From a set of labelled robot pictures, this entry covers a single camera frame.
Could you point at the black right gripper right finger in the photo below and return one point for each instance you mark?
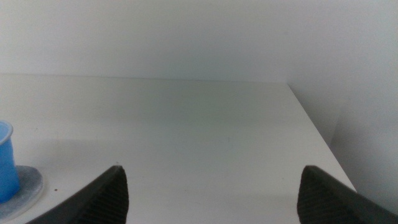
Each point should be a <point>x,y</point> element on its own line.
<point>326,202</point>

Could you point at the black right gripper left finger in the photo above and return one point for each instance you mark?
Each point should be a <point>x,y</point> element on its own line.
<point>99,202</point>

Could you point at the blue plastic cup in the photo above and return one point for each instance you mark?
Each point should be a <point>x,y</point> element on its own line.
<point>6,168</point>

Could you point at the grey round cup mat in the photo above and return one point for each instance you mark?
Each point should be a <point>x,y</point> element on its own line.
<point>26,193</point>

